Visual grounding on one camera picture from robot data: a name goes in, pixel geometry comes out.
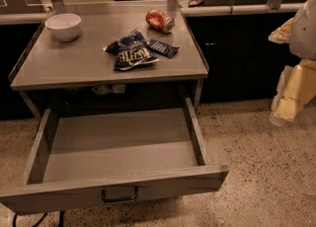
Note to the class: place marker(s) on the grey cabinet table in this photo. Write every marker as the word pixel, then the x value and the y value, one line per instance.
pixel 52 64

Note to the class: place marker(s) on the blue kettle chip bag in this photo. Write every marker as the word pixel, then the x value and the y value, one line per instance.
pixel 130 51

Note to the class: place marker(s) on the dark blue candy bar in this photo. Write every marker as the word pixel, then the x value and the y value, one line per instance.
pixel 162 48

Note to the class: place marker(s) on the red soda can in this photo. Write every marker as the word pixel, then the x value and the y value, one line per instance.
pixel 160 21

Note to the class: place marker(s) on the white ceramic bowl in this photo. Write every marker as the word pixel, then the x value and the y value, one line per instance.
pixel 64 27

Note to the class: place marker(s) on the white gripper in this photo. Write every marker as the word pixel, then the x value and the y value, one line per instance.
pixel 304 33

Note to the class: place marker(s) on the grey counter rail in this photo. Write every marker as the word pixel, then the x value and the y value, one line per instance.
pixel 240 8

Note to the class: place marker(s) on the open grey top drawer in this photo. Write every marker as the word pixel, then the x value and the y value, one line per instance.
pixel 74 158

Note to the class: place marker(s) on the black drawer handle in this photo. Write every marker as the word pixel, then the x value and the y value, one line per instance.
pixel 113 195

